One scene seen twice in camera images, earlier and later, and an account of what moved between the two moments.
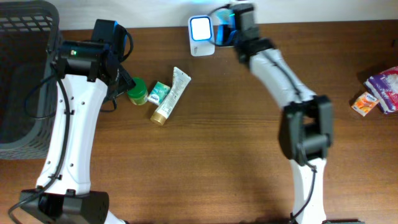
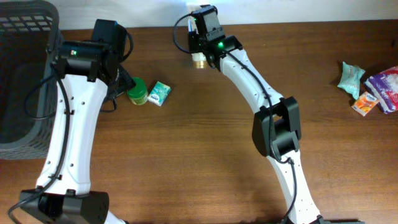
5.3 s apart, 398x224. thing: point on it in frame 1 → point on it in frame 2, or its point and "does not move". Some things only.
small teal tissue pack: (158, 93) does not move
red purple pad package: (365, 102) → (384, 86)
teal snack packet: (224, 22) → (350, 79)
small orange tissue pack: (365, 104) does not move
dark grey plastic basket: (30, 32) does not move
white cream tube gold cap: (180, 81) → (199, 60)
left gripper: (124, 82) does not move
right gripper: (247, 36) → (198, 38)
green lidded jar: (138, 94) does not move
